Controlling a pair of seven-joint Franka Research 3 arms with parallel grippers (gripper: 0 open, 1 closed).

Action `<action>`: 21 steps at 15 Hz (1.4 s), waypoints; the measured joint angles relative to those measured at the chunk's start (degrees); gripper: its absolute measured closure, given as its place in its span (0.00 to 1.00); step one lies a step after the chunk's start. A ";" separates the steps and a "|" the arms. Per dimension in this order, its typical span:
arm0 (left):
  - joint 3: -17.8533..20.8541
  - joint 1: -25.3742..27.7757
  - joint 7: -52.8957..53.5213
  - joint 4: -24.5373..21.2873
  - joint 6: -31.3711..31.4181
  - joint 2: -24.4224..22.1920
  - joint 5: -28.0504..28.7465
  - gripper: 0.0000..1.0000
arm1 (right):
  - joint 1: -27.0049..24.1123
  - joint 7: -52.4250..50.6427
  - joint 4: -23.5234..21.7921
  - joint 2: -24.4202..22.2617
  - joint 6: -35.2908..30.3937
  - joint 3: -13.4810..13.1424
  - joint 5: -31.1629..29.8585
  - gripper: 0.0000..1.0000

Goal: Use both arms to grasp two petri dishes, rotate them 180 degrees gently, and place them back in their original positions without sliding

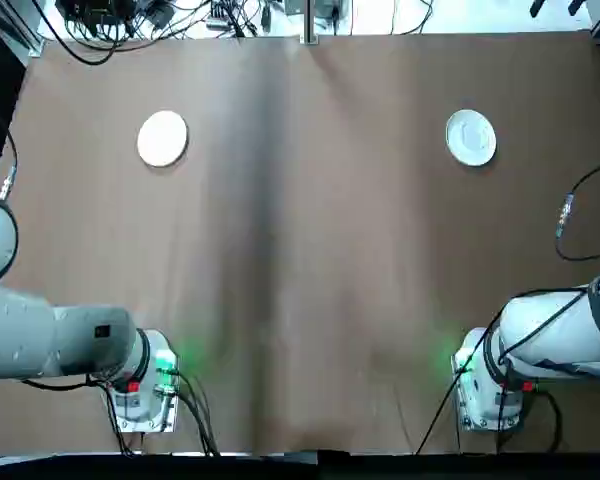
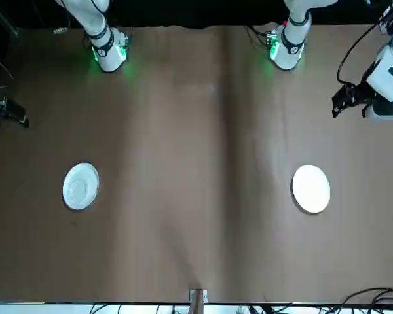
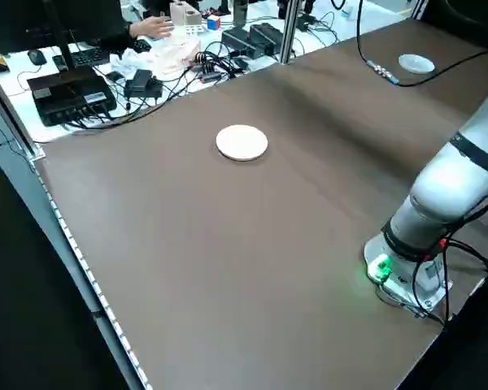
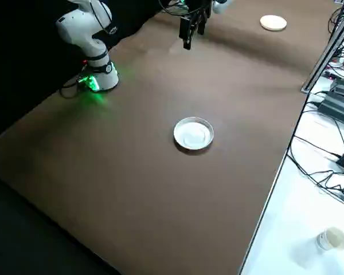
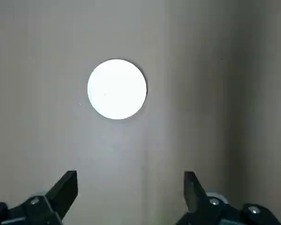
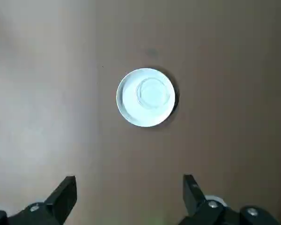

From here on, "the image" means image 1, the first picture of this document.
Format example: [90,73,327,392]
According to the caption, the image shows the glossy white round dish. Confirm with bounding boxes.
[444,108,498,167]

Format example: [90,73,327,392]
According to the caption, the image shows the black box device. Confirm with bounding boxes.
[57,0,144,25]

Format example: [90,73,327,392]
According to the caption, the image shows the matte white round dish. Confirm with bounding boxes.
[136,110,189,168]

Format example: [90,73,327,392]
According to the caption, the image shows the usb hub with plugs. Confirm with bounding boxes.
[205,2,241,30]

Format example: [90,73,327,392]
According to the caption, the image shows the right arm cable with connector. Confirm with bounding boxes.
[553,155,600,262]

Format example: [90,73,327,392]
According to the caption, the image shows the aluminium camera pole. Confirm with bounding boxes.
[302,0,317,46]

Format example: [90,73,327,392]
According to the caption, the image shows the left arm cable with connector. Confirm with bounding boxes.
[0,128,20,201]

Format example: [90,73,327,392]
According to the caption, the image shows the black cable loop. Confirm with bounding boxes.
[54,27,137,66]

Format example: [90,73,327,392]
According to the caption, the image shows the arm cable with connector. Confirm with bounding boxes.
[0,128,20,201]
[553,155,600,262]

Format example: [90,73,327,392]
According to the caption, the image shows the black left base cables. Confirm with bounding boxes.
[172,367,224,457]

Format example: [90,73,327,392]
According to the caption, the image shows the black power adapter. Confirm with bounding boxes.
[147,0,174,26]

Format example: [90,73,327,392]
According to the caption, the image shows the black right base cable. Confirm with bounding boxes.
[414,364,469,456]

